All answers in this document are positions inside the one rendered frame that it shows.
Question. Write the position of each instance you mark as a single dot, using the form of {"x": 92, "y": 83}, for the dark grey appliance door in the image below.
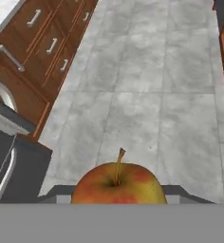
{"x": 28, "y": 171}

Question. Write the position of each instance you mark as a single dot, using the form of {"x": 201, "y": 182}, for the brown wooden drawer front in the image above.
{"x": 58, "y": 77}
{"x": 25, "y": 31}
{"x": 42, "y": 60}
{"x": 80, "y": 23}

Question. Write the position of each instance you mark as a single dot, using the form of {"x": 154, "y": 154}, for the red yellow apple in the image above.
{"x": 117, "y": 185}

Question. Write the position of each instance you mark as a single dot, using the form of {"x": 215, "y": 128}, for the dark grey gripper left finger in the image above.
{"x": 61, "y": 191}

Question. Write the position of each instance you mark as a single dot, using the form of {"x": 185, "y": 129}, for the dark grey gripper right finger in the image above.
{"x": 175, "y": 193}

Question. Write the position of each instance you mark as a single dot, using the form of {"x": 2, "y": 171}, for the brown wooden cupboard door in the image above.
{"x": 25, "y": 95}

